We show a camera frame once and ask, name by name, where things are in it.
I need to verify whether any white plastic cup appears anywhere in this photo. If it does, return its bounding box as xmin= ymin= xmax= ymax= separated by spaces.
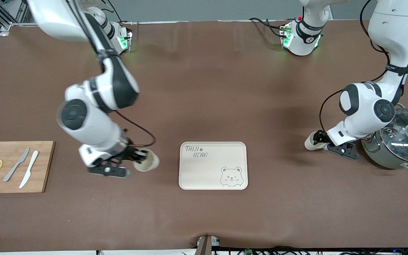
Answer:
xmin=133 ymin=148 xmax=160 ymax=172
xmin=304 ymin=131 xmax=327 ymax=151

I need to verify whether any grey-green electric cooking pot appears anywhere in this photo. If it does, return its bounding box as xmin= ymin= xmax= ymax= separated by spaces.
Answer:
xmin=362 ymin=103 xmax=408 ymax=173

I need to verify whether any white plastic knife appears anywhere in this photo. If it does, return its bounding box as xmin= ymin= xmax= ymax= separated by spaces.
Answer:
xmin=19 ymin=150 xmax=39 ymax=189

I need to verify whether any white bear print tray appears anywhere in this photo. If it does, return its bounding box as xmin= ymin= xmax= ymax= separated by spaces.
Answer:
xmin=179 ymin=141 xmax=248 ymax=191

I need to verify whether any grey plastic knife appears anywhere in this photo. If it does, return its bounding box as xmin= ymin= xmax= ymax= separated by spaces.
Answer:
xmin=3 ymin=147 xmax=30 ymax=182

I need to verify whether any bamboo cutting board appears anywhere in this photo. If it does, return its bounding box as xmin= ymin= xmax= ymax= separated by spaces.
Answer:
xmin=0 ymin=141 xmax=56 ymax=194

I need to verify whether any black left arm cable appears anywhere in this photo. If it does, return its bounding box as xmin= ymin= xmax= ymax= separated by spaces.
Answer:
xmin=318 ymin=0 xmax=391 ymax=134

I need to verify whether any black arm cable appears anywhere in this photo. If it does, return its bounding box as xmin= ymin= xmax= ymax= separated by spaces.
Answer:
xmin=115 ymin=110 xmax=156 ymax=148
xmin=318 ymin=0 xmax=391 ymax=134

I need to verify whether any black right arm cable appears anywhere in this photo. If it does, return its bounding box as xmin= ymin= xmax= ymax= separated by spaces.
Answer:
xmin=115 ymin=110 xmax=156 ymax=148

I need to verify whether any metal clamp bracket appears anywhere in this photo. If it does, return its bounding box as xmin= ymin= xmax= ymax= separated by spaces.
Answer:
xmin=195 ymin=234 xmax=221 ymax=255

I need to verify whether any black base cable bundle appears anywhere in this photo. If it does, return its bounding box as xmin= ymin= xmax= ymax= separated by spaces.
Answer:
xmin=249 ymin=17 xmax=288 ymax=38

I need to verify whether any aluminium frame profile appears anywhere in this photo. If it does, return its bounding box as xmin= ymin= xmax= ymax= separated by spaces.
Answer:
xmin=0 ymin=0 xmax=31 ymax=36

